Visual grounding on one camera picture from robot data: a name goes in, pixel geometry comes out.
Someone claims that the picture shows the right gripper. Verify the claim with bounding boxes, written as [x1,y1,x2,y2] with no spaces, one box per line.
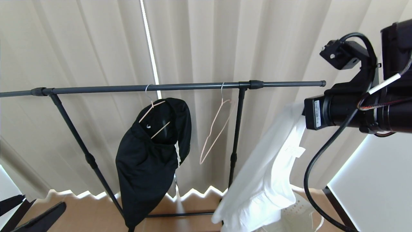
[304,82,412,134]

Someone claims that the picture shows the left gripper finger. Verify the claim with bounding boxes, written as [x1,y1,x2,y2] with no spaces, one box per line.
[0,195,26,216]
[13,201,66,232]

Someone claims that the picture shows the white printed garment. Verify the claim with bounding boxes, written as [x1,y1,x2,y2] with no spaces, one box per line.
[211,102,322,232]

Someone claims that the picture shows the black shorts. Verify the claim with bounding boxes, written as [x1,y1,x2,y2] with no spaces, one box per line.
[115,98,192,230]

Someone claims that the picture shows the pink clothes hanger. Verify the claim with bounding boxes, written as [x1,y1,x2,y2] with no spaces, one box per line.
[139,84,171,140]
[200,82,235,165]

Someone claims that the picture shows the white laundry basket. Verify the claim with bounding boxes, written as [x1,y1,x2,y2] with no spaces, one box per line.
[264,188,325,232]

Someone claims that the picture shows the black clothes rack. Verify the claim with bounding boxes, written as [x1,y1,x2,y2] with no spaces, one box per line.
[0,80,326,232]

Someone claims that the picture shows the beige curtain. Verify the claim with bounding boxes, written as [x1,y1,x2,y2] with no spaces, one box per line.
[0,0,412,200]

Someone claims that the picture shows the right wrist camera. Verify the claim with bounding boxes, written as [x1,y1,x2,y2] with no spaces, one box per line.
[320,32,379,94]

